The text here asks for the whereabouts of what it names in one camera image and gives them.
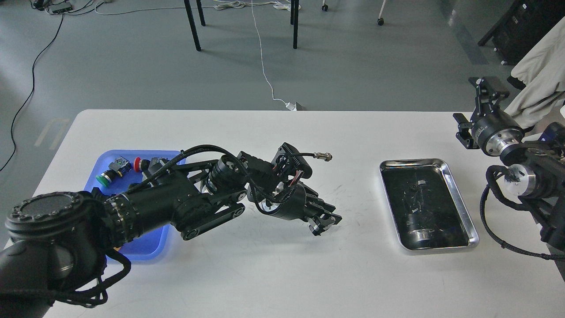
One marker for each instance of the black table leg left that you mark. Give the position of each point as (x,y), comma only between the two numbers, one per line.
(192,24)

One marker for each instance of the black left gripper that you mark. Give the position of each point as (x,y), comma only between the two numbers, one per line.
(280,192)

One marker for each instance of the black table leg right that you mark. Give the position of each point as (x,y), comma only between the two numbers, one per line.
(294,14)

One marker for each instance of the beige cloth cover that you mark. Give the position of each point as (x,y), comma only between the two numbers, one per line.
(542,70)

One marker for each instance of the black table leg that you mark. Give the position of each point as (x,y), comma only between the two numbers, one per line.
(294,14)
(192,24)

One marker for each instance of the blue plastic tray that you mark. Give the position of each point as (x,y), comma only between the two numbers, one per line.
(150,244)

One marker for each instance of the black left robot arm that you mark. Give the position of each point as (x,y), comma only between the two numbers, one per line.
(65,245)

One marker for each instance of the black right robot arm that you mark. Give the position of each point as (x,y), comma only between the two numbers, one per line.
(532,175)

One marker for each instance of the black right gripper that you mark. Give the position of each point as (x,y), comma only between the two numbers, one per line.
(490,129)

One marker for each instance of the silver metal tray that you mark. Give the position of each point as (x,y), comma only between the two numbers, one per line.
(435,219)

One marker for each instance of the red push button switch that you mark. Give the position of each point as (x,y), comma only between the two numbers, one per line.
(140,165)

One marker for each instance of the white power adapter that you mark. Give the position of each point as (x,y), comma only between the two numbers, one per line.
(294,106)

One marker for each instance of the green push button switch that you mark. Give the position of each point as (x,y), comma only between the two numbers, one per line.
(117,168)

